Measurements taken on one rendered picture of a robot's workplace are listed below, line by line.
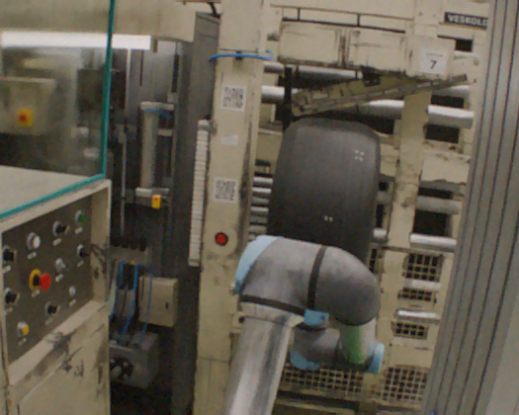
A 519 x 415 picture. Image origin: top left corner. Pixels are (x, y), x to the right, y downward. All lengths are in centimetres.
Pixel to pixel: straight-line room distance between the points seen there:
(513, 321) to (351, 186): 121
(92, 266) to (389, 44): 120
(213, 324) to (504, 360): 161
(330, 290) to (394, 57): 118
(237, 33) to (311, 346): 95
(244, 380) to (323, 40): 132
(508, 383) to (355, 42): 166
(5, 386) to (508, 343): 109
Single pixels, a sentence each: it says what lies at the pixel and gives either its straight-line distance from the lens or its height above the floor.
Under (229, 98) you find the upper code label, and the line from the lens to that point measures 177.
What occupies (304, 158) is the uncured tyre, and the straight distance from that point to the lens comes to 161.
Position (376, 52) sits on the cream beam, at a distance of 199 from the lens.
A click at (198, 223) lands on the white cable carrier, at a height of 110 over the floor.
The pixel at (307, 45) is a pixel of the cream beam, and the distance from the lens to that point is 200.
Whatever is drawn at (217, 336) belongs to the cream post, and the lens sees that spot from 197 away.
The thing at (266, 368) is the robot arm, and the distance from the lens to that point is 98.
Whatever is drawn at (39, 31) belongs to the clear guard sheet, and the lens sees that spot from 129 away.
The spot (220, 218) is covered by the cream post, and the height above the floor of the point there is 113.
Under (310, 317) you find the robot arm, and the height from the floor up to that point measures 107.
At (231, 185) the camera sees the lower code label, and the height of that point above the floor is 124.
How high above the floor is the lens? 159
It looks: 14 degrees down
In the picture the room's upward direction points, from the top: 5 degrees clockwise
